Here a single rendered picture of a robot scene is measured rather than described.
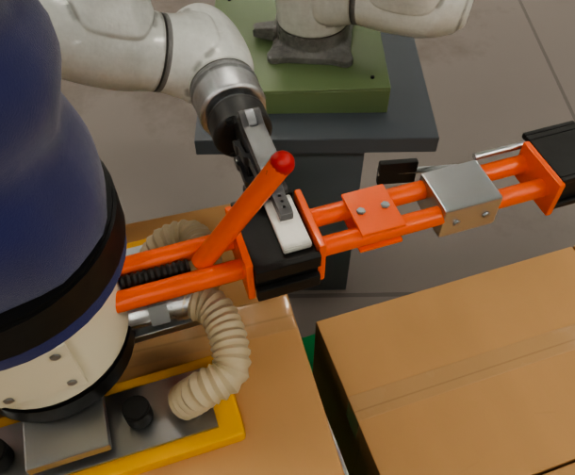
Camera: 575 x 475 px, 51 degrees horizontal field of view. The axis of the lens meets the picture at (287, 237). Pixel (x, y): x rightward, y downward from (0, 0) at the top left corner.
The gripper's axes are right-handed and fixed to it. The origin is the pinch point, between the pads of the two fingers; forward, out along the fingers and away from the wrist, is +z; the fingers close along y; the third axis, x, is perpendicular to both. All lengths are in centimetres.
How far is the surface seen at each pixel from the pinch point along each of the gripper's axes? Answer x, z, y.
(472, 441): -30, 13, 55
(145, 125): 7, -151, 110
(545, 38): -174, -152, 111
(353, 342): -17, -12, 55
